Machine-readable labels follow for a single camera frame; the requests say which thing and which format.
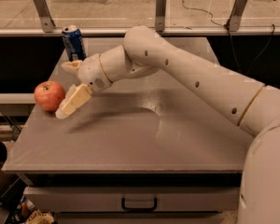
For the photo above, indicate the middle metal bracket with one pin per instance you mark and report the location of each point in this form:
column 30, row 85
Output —
column 160, row 12

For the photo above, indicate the blue soda can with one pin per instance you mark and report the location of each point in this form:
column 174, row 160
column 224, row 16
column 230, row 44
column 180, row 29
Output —
column 73, row 43

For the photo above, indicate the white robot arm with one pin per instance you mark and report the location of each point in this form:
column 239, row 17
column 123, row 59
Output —
column 247, row 103

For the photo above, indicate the red apple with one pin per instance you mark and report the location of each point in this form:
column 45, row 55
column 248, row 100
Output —
column 49, row 94

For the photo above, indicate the right metal bracket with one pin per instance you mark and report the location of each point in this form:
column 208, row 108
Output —
column 234, row 21

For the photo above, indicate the white horizontal rail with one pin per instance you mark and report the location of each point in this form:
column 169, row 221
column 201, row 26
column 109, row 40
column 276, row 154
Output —
column 111, row 32

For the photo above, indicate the left metal bracket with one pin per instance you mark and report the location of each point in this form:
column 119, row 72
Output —
column 46, row 20

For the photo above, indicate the snack bag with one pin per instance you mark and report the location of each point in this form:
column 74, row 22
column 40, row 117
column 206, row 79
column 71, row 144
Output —
column 38, row 217

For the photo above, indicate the metal bracket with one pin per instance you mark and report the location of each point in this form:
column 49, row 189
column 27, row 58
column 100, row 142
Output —
column 46, row 20
column 160, row 12
column 234, row 21

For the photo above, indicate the black drawer handle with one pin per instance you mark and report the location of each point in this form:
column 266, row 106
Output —
column 139, row 206

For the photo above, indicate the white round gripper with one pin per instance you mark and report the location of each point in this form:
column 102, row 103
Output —
column 90, row 72

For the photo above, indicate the grey cabinet drawer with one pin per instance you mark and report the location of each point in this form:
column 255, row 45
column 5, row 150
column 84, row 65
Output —
column 107, row 199

